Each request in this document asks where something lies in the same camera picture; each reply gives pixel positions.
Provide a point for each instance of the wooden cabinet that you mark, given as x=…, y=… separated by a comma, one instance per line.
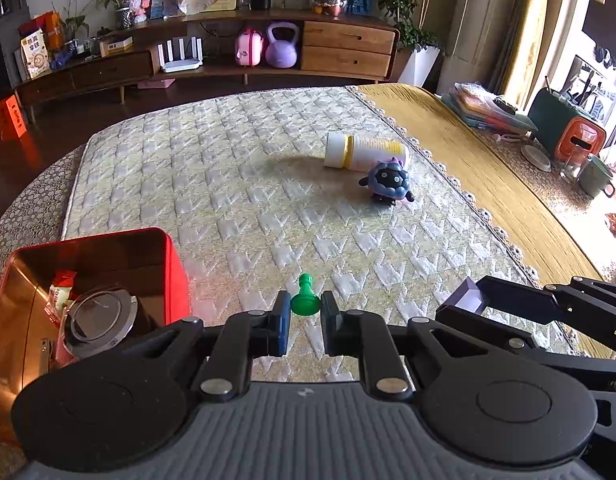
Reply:
x=348, y=37

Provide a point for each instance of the yellow tablecloth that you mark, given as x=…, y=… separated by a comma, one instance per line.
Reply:
x=488, y=160

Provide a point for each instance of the orange gift bag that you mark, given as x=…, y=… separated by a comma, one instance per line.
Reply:
x=5, y=120

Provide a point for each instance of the purple kettlebell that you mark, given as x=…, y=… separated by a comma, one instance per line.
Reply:
x=282, y=52

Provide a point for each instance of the white orange snack bag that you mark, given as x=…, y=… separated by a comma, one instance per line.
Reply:
x=36, y=55

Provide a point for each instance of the quilted beige mat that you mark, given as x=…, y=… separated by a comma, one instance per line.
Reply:
x=212, y=185

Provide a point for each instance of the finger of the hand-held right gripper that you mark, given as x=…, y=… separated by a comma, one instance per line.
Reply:
x=483, y=327
x=518, y=292

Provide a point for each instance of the white round coaster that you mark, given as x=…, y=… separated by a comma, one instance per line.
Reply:
x=535, y=157

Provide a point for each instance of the snack packet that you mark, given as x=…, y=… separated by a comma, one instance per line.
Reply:
x=60, y=292

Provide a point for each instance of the blue sheep toy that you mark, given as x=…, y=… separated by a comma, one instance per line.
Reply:
x=388, y=180

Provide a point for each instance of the white router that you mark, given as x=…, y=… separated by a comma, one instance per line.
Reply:
x=180, y=62

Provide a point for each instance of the bagged stack of folders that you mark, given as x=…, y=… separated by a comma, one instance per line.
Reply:
x=488, y=110

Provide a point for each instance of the small green plant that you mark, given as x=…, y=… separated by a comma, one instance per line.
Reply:
x=75, y=25

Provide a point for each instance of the yellow curtain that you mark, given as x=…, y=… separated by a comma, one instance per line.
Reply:
x=535, y=25

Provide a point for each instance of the green chess pawn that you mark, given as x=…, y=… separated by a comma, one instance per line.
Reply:
x=304, y=302

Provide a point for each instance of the small cardboard box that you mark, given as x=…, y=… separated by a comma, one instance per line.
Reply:
x=116, y=46

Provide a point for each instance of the red tin box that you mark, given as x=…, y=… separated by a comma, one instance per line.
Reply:
x=175, y=280

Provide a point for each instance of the red paper bag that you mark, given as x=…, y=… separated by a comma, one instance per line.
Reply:
x=50, y=25

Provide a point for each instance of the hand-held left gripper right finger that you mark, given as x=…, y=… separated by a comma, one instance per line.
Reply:
x=328, y=325

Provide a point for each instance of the green mug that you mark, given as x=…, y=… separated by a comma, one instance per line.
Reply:
x=594, y=177

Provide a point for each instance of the pink small case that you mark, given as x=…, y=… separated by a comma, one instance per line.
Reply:
x=249, y=50

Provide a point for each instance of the clear glass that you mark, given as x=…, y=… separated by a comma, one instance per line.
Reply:
x=572, y=167

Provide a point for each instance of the grey patterned table cover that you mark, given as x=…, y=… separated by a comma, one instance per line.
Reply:
x=27, y=200

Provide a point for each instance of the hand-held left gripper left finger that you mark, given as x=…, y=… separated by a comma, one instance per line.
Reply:
x=283, y=325

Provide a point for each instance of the potted plant white pot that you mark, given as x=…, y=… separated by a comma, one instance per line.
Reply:
x=420, y=67

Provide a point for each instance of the white bottle yellow band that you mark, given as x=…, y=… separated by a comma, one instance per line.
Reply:
x=363, y=150

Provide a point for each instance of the small purple white block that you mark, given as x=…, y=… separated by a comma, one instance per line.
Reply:
x=468, y=297

